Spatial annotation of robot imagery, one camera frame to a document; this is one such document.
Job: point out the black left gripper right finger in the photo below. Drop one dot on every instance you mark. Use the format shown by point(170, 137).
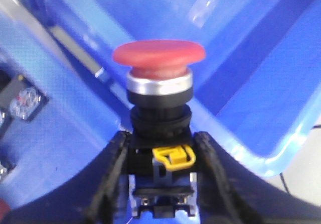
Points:
point(229, 193)

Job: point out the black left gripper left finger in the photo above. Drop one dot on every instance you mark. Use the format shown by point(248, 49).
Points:
point(97, 194)

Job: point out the red mushroom push button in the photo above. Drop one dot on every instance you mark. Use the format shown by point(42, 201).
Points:
point(161, 155)

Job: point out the blue source bin with buttons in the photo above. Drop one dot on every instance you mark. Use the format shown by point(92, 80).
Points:
point(76, 123)

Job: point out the blue target bin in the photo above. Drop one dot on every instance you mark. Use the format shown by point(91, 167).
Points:
point(256, 63)

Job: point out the red button tall right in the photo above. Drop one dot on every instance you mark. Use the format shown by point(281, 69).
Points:
point(22, 100)

